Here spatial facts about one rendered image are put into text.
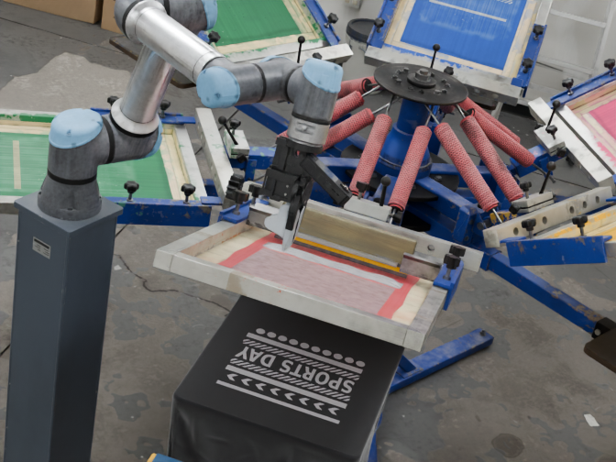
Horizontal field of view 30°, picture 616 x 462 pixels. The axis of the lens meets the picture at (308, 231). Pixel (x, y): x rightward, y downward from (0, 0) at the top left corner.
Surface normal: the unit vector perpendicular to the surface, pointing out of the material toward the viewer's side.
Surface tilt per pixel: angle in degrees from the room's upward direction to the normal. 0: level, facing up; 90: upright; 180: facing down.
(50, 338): 90
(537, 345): 0
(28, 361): 90
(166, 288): 0
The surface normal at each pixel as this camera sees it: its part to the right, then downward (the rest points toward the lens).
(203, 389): 0.18, -0.85
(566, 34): -0.28, 0.43
